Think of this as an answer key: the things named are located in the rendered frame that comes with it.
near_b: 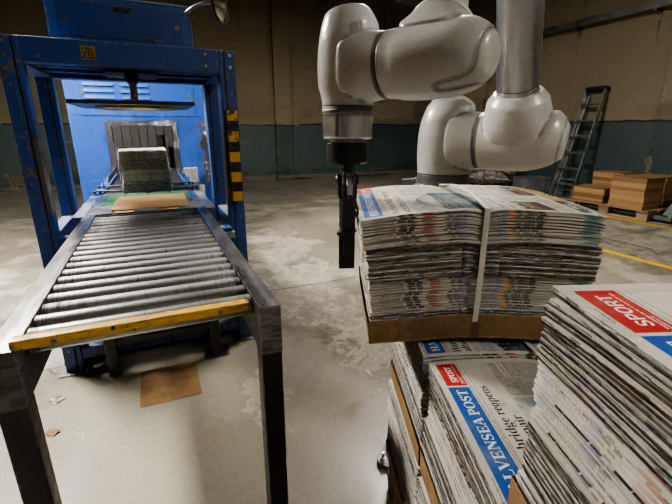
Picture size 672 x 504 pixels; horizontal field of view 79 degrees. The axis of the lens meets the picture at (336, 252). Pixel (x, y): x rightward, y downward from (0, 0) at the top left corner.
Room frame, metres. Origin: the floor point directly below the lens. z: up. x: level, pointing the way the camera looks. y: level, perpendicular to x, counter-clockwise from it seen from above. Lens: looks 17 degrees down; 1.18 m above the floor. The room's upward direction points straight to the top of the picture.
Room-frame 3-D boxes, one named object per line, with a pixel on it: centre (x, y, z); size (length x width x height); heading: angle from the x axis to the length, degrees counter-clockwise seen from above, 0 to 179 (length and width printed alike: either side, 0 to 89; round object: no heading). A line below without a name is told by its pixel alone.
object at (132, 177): (2.80, 1.30, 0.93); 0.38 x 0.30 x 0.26; 24
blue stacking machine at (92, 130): (4.78, 2.13, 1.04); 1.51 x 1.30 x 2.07; 24
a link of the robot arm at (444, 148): (1.24, -0.33, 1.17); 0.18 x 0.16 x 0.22; 55
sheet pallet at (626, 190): (5.99, -4.26, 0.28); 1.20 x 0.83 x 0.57; 24
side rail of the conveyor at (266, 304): (1.45, 0.42, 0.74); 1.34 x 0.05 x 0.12; 24
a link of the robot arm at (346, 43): (0.74, -0.03, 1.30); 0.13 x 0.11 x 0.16; 55
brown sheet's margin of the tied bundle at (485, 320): (0.76, -0.23, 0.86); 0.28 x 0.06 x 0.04; 0
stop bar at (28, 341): (0.74, 0.39, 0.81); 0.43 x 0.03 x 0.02; 114
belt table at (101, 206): (2.28, 1.07, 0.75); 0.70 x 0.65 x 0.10; 24
